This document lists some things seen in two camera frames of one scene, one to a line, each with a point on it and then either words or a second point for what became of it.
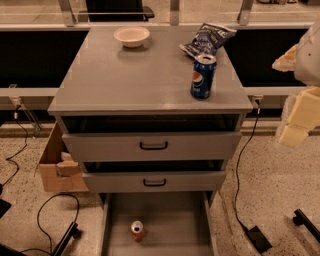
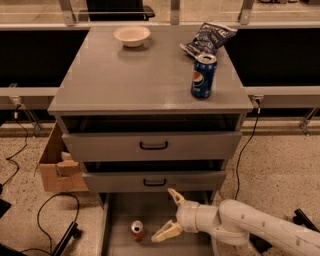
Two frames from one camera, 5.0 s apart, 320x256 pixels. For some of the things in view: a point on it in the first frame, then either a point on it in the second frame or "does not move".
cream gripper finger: (286, 62) -> (179, 199)
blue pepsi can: (202, 76) does not move
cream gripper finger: (302, 113) -> (169, 230)
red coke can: (137, 230) does not move
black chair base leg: (72, 232) does not move
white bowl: (131, 36) does not move
